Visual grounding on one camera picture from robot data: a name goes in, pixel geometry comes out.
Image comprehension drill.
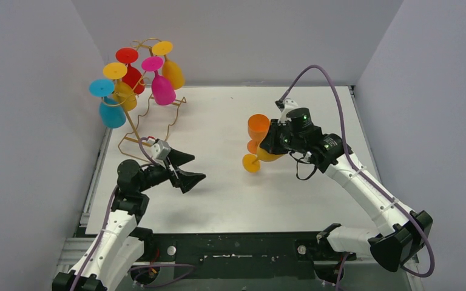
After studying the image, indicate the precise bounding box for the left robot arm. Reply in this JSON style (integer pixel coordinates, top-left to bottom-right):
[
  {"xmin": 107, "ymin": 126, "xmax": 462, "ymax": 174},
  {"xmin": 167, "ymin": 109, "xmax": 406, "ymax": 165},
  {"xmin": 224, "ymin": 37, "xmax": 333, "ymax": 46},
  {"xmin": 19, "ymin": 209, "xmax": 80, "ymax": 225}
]
[{"xmin": 52, "ymin": 141, "xmax": 206, "ymax": 290}]

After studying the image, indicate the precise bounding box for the red wine glass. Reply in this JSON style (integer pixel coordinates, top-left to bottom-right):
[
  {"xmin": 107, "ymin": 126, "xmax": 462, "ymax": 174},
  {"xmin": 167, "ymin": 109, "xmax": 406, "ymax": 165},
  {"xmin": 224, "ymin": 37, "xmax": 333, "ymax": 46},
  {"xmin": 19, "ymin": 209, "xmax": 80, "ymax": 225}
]
[{"xmin": 115, "ymin": 47, "xmax": 145, "ymax": 95}]

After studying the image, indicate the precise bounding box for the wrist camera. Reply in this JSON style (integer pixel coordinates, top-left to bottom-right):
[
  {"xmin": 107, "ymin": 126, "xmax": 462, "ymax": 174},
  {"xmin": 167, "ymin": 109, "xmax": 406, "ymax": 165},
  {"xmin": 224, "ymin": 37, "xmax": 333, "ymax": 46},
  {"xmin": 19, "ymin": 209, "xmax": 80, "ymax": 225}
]
[
  {"xmin": 150, "ymin": 139, "xmax": 171, "ymax": 163},
  {"xmin": 275, "ymin": 98, "xmax": 299, "ymax": 113}
]

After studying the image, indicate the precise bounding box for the orange wine glass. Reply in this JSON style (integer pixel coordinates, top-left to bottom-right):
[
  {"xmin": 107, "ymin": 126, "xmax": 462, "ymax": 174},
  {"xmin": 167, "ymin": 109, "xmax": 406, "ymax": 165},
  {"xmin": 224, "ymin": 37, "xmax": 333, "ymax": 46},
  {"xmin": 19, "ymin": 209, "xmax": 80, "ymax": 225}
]
[{"xmin": 247, "ymin": 114, "xmax": 271, "ymax": 154}]

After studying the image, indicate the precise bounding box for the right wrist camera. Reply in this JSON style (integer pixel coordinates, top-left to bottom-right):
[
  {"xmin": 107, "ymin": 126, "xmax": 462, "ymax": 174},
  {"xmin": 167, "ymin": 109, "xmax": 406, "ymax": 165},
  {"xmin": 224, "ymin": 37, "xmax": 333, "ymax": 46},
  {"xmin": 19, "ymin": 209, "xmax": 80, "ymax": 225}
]
[{"xmin": 275, "ymin": 98, "xmax": 299, "ymax": 113}]

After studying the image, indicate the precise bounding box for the pink wine glass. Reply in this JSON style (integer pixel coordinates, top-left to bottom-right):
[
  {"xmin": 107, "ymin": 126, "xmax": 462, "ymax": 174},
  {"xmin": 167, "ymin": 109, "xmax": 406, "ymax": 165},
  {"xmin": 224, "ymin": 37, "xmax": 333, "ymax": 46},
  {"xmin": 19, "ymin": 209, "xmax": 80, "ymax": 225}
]
[{"xmin": 141, "ymin": 56, "xmax": 176, "ymax": 105}]

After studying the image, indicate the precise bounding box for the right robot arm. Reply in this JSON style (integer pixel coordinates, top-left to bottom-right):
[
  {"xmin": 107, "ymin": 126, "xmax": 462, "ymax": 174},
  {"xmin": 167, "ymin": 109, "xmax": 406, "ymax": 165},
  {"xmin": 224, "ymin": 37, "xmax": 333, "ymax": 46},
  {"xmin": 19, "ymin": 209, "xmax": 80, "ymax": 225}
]
[{"xmin": 258, "ymin": 107, "xmax": 433, "ymax": 272}]

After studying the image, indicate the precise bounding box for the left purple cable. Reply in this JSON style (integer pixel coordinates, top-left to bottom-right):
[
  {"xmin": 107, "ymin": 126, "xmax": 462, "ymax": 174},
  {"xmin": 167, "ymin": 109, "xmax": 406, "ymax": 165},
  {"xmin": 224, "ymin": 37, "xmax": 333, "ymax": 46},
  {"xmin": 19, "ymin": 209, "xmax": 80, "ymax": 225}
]
[{"xmin": 69, "ymin": 136, "xmax": 197, "ymax": 291}]

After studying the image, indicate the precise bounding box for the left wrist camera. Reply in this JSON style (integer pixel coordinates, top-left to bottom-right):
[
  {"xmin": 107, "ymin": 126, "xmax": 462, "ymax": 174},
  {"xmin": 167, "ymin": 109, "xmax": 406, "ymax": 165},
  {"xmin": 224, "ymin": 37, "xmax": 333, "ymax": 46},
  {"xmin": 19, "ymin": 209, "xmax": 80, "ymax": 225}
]
[{"xmin": 150, "ymin": 139, "xmax": 171, "ymax": 163}]

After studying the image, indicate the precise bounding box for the yellow wine glass left row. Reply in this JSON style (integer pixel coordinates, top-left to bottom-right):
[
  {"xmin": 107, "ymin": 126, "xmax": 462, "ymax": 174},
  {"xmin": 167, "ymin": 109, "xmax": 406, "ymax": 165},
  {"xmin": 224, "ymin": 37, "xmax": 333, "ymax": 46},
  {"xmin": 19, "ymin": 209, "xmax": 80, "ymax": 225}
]
[{"xmin": 103, "ymin": 62, "xmax": 137, "ymax": 112}]

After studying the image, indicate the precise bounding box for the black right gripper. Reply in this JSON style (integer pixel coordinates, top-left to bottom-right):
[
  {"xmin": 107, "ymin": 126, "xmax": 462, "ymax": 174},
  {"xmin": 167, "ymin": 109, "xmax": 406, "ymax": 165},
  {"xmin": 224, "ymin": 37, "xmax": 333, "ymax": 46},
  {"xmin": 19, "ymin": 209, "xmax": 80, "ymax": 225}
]
[{"xmin": 262, "ymin": 118, "xmax": 306, "ymax": 154}]

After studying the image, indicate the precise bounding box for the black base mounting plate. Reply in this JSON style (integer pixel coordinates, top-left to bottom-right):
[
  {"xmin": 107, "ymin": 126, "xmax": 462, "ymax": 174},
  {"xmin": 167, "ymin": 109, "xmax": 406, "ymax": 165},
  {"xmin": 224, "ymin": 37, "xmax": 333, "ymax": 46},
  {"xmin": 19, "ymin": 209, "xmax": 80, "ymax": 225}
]
[{"xmin": 147, "ymin": 232, "xmax": 343, "ymax": 281}]

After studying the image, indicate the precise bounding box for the blue wine glass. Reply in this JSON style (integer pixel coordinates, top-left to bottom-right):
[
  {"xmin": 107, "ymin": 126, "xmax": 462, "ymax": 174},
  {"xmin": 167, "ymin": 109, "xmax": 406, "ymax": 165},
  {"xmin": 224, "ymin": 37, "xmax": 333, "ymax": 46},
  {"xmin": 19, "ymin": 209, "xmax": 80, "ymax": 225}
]
[{"xmin": 89, "ymin": 79, "xmax": 126, "ymax": 129}]

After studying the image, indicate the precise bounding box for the gold wire glass rack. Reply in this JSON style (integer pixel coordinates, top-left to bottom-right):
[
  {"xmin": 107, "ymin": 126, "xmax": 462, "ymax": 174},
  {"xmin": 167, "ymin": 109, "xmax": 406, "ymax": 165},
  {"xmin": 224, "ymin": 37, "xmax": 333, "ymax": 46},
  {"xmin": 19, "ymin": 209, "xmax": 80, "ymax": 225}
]
[{"xmin": 103, "ymin": 38, "xmax": 187, "ymax": 161}]

